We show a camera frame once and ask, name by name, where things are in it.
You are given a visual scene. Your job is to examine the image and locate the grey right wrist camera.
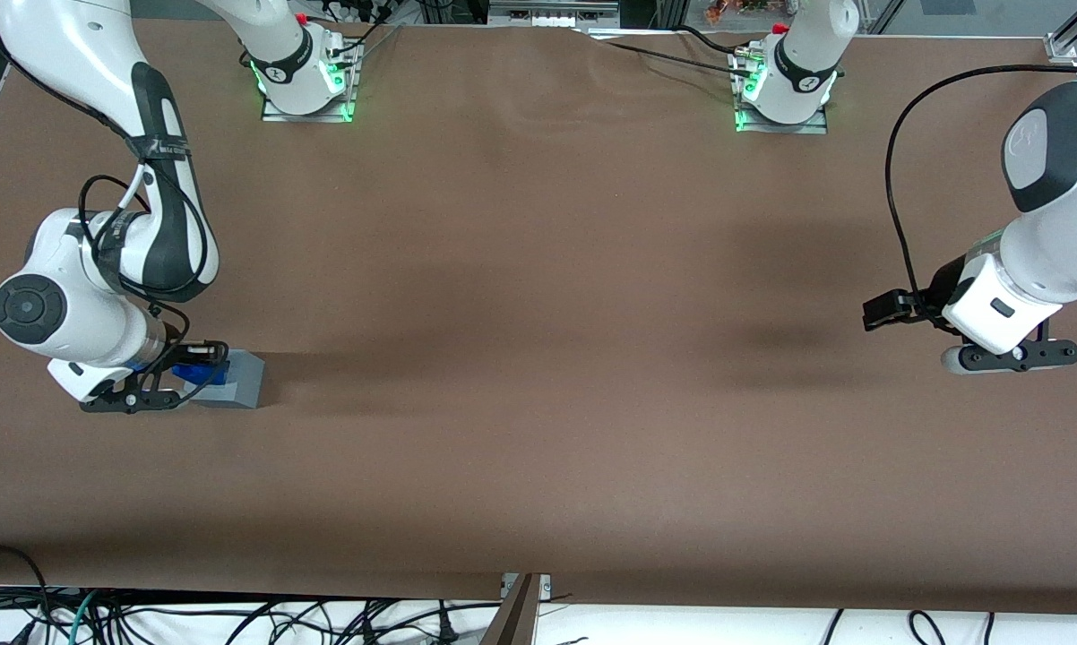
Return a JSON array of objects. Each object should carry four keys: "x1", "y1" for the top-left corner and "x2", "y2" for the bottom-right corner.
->
[{"x1": 80, "y1": 372, "x2": 185, "y2": 414}]

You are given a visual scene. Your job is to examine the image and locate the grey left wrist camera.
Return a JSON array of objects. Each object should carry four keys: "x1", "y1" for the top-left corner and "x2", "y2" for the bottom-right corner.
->
[{"x1": 941, "y1": 340, "x2": 1077, "y2": 375}]

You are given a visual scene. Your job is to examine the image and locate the brown table cover sheet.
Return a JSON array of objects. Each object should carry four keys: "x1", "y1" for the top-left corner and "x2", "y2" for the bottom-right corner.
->
[{"x1": 0, "y1": 16, "x2": 1077, "y2": 616}]

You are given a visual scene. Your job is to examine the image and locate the blue plastic part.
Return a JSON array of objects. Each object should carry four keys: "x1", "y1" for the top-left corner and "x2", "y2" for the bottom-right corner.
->
[{"x1": 174, "y1": 360, "x2": 231, "y2": 387}]

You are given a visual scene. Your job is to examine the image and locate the gray square base block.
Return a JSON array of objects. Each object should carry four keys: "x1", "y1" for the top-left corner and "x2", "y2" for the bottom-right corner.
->
[{"x1": 189, "y1": 349, "x2": 265, "y2": 410}]

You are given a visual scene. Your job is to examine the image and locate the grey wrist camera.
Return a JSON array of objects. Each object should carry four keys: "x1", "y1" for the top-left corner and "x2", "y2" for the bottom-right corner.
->
[
  {"x1": 80, "y1": 372, "x2": 185, "y2": 414},
  {"x1": 941, "y1": 340, "x2": 1077, "y2": 375}
]

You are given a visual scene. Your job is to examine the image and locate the teal floor cable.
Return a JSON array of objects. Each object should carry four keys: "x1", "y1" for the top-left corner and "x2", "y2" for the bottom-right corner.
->
[{"x1": 65, "y1": 589, "x2": 100, "y2": 645}]

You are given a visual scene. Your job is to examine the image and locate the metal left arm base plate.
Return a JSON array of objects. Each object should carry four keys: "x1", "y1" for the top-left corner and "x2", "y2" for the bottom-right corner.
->
[{"x1": 734, "y1": 54, "x2": 830, "y2": 135}]

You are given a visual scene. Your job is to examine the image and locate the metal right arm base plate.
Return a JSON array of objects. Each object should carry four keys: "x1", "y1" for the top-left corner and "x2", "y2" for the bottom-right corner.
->
[{"x1": 261, "y1": 40, "x2": 358, "y2": 124}]

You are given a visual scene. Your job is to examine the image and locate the black cable across cover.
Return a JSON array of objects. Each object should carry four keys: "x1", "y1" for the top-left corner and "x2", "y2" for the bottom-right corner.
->
[{"x1": 583, "y1": 31, "x2": 763, "y2": 82}]

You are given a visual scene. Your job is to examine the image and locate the aluminium profile bar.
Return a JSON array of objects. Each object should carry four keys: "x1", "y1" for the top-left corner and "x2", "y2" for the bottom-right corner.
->
[{"x1": 478, "y1": 573, "x2": 541, "y2": 645}]

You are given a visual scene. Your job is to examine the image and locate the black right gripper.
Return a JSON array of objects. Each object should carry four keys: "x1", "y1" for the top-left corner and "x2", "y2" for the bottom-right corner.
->
[{"x1": 149, "y1": 333, "x2": 232, "y2": 397}]

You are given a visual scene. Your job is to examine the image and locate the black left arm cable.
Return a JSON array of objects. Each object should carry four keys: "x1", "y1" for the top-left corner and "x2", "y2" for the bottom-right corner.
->
[{"x1": 885, "y1": 64, "x2": 1077, "y2": 310}]

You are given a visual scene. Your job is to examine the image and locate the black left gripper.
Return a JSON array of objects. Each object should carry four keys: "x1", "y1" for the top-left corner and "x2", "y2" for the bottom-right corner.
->
[{"x1": 863, "y1": 258, "x2": 971, "y2": 333}]

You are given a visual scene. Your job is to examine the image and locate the tangled black floor cables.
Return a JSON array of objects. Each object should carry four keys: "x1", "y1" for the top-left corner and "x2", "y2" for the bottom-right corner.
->
[{"x1": 55, "y1": 596, "x2": 504, "y2": 645}]

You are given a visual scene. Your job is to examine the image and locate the grey device behind table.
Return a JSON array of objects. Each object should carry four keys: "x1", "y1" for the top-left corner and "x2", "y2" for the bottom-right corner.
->
[{"x1": 489, "y1": 0, "x2": 620, "y2": 28}]

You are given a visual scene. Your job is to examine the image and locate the orange background object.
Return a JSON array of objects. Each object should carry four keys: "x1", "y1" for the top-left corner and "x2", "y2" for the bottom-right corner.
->
[{"x1": 707, "y1": 0, "x2": 777, "y2": 23}]

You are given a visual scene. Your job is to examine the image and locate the black cable at arm base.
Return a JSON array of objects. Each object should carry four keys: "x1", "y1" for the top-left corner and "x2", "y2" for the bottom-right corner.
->
[{"x1": 328, "y1": 0, "x2": 405, "y2": 68}]

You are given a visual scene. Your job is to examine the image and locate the black looped floor cable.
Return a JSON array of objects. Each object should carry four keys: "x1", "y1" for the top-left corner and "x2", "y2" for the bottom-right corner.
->
[{"x1": 0, "y1": 544, "x2": 51, "y2": 628}]

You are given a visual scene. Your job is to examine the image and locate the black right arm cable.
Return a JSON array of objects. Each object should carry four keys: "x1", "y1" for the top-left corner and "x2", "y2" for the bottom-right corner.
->
[{"x1": 0, "y1": 18, "x2": 232, "y2": 401}]

